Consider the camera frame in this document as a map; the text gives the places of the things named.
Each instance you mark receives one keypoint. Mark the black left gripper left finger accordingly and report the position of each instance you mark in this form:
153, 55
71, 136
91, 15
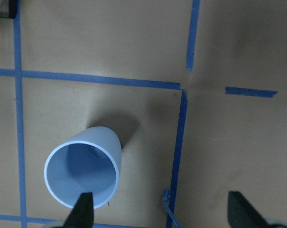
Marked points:
82, 214

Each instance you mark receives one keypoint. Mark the light blue plastic cup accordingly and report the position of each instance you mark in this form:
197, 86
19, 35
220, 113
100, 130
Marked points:
90, 161

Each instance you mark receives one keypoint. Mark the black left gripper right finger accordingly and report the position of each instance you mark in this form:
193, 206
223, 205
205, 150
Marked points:
241, 214

